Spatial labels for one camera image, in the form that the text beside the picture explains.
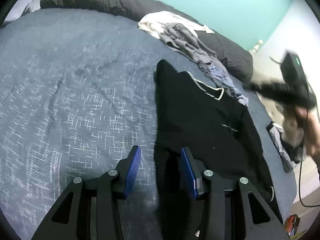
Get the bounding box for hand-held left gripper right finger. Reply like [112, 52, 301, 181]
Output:
[180, 147, 290, 240]

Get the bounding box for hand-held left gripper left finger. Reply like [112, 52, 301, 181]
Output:
[31, 145, 142, 240]

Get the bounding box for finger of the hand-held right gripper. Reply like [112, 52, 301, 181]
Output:
[244, 79, 268, 97]

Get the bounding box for black sweater with white trim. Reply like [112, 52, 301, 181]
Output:
[153, 59, 276, 240]

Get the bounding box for white and black clothes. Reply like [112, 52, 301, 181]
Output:
[266, 121, 307, 173]

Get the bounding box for person's right hand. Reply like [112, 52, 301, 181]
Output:
[282, 104, 320, 158]

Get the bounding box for blue plaid shorts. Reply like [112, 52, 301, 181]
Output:
[197, 57, 249, 108]

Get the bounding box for cream tufted headboard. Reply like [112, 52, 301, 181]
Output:
[250, 39, 288, 120]

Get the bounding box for grey garment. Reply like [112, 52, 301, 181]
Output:
[159, 22, 218, 64]

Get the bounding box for bed with blue-grey sheet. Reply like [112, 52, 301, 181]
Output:
[0, 7, 293, 240]

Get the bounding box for red and black object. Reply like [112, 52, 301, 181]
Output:
[284, 214, 302, 236]

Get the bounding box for white shirt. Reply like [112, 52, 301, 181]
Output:
[138, 11, 214, 39]

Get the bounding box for light grey sheet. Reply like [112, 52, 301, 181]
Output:
[4, 0, 47, 22]

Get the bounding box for black cable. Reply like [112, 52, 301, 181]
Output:
[298, 155, 320, 208]

